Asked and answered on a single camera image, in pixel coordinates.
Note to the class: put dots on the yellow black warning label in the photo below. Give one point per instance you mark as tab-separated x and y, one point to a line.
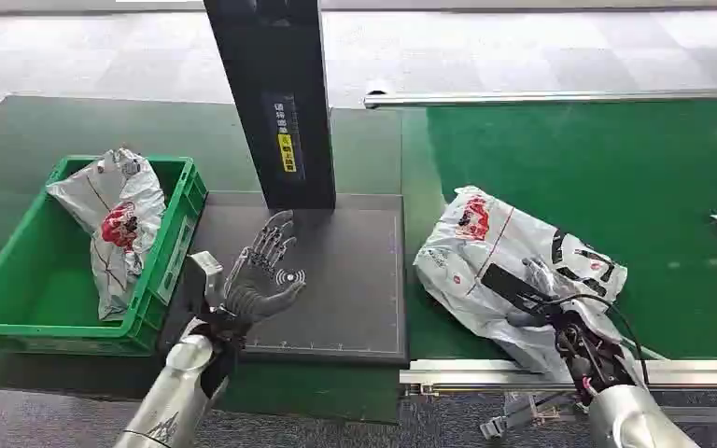
287	153

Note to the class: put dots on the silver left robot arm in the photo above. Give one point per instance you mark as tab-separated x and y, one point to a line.
176	396

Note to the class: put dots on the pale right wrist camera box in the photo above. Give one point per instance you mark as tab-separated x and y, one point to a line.
603	326

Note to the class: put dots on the dark scanner base plate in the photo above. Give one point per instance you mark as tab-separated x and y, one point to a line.
346	284

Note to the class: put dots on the thin silver conveyor rail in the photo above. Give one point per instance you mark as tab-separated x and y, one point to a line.
550	98

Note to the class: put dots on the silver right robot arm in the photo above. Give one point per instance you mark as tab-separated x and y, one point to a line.
627	414

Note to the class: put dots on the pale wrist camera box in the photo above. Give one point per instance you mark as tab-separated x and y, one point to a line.
205	275
603	326

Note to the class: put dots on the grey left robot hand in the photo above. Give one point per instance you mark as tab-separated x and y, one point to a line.
258	290

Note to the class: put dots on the grey metal bracket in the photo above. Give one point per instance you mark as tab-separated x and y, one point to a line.
519	417

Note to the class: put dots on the green conveyor belt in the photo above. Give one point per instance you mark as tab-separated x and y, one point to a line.
612	185

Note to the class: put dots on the green plastic crate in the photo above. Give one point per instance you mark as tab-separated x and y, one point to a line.
30	290

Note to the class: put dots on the white label on crate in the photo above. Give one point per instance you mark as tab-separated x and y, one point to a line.
177	260

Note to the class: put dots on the white parcel bag red print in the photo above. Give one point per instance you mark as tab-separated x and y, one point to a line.
120	210

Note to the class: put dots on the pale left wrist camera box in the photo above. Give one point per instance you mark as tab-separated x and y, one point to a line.
205	275

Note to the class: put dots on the wide silver conveyor frame rail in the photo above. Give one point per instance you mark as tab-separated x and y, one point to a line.
476	374

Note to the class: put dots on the black scanner post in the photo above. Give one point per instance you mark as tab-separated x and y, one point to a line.
272	74

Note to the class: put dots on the large white plastic parcel bag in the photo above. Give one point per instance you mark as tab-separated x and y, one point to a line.
488	235

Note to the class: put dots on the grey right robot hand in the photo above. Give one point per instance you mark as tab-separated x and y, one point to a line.
550	290

